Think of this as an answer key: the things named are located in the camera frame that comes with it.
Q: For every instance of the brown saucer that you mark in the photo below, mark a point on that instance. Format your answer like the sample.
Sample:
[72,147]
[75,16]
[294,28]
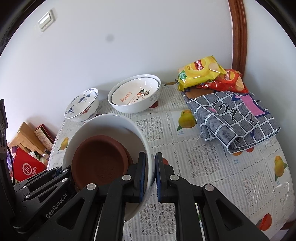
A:
[130,160]
[99,162]

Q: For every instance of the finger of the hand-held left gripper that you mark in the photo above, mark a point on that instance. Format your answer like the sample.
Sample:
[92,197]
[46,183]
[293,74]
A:
[66,183]
[58,171]

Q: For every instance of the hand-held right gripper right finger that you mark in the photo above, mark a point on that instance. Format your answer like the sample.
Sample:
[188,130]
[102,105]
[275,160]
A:
[158,178]

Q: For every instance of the yellow chip bag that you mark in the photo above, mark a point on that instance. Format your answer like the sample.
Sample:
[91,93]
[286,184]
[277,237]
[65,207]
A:
[198,71]

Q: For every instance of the blue crane pattern bowl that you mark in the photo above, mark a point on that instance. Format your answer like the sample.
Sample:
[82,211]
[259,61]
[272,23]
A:
[81,109]

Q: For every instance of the red paper bag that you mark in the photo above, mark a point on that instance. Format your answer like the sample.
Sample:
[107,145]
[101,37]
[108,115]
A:
[25,166]

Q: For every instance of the white bowl with orange print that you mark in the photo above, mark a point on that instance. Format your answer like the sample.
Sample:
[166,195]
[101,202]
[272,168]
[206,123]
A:
[131,92]

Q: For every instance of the white wall light switch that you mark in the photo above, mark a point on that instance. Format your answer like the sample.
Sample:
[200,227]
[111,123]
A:
[47,20]

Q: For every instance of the brown wooden door frame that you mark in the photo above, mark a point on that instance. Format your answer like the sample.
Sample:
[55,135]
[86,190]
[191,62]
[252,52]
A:
[238,34]

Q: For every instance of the red chip bag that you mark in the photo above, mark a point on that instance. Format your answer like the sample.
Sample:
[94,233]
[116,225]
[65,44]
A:
[229,83]

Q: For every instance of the grey checked cloth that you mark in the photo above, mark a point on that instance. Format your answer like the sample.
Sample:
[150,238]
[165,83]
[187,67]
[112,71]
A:
[219,120]

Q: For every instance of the fruit print tablecloth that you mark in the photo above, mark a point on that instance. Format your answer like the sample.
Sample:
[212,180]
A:
[208,166]

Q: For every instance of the red-edged book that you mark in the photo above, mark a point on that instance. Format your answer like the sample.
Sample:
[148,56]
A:
[44,136]

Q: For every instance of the large white bowl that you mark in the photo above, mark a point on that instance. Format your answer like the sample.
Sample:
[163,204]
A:
[134,107]

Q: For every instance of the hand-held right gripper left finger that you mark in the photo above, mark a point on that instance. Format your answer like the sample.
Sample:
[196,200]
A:
[142,178]

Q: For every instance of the small white bowl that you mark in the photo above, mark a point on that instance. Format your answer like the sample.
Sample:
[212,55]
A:
[104,125]

